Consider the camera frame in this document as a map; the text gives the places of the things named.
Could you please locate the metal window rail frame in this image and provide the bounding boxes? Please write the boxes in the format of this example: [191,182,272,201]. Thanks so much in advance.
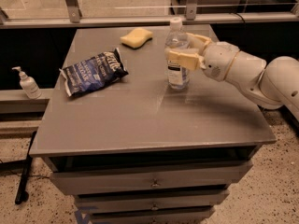
[0,0,299,29]

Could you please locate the clear plastic water bottle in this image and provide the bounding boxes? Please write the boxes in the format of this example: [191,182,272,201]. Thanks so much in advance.
[164,17,190,90]

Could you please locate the top grey drawer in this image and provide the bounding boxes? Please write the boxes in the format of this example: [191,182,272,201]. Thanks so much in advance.
[50,161,253,195]

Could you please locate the yellow sponge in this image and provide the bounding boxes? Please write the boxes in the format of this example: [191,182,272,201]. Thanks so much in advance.
[121,28,153,49]

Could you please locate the black bar on floor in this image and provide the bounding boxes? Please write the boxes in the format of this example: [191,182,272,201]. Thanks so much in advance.
[14,130,37,205]

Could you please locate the blue chip bag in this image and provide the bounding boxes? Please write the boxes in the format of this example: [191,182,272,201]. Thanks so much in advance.
[61,48,128,97]

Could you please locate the grey drawer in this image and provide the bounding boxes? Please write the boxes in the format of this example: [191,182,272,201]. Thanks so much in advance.
[50,161,253,195]
[90,206,215,224]
[75,189,229,214]

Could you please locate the grey drawer cabinet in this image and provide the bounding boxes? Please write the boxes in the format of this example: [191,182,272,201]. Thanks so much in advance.
[29,24,278,224]

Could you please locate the middle grey drawer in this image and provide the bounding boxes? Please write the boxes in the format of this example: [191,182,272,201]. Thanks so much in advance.
[75,189,229,214]

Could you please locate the bottom grey drawer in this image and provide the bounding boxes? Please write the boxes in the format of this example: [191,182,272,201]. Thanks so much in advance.
[90,206,215,224]

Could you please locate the white pump dispenser bottle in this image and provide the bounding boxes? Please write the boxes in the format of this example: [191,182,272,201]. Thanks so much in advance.
[13,66,42,99]

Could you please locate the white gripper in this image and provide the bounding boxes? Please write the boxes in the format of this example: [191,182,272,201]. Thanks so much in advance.
[165,33,240,82]

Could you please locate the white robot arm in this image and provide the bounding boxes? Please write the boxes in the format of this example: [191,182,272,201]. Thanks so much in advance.
[165,33,299,119]

